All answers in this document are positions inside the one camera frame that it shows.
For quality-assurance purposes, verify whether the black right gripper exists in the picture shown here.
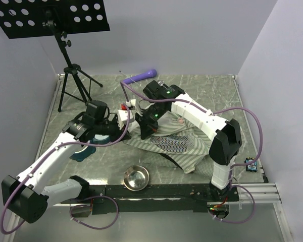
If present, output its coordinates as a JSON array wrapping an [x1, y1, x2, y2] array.
[[135, 104, 168, 140]]

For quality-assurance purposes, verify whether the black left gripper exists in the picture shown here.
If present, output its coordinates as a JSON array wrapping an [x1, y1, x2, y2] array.
[[95, 116, 131, 144]]

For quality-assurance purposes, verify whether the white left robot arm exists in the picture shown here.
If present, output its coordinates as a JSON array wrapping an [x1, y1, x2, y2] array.
[[1, 100, 133, 223]]

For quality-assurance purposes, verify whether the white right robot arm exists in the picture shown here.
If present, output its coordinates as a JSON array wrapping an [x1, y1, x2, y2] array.
[[135, 81, 242, 201]]

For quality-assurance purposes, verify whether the teal double pet feeder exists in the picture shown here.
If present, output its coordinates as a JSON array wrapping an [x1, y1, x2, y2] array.
[[70, 135, 110, 162]]

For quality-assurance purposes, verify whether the black handheld microphone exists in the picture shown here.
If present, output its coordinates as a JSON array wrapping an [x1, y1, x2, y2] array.
[[158, 80, 168, 88]]

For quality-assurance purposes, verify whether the stainless steel bowl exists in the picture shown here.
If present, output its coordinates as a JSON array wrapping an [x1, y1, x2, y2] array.
[[123, 165, 149, 192]]

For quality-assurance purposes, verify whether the purple plastic microphone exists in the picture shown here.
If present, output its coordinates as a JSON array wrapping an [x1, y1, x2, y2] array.
[[123, 69, 157, 84]]

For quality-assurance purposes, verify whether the grey checked cushion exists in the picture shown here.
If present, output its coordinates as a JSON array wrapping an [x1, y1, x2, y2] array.
[[142, 151, 214, 177]]

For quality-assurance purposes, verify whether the blue owl tag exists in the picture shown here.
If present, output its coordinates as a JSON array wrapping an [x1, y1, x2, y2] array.
[[244, 157, 258, 172]]

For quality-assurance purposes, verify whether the black perforated music stand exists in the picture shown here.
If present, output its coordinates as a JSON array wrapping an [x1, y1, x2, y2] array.
[[0, 0, 110, 103]]

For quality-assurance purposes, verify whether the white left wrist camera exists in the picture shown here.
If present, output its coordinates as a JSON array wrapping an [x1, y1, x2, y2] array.
[[117, 104, 133, 129]]

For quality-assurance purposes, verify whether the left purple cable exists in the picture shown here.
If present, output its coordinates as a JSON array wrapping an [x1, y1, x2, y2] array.
[[0, 105, 131, 235]]

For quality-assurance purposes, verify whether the purple cable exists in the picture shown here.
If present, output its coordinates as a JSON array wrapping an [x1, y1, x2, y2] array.
[[0, 105, 131, 235], [120, 81, 263, 224]]

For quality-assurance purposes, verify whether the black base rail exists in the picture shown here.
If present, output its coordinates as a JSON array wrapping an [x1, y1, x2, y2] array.
[[60, 184, 240, 215]]

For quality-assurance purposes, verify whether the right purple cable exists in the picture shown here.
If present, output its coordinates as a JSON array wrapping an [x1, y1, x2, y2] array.
[[120, 81, 263, 224]]

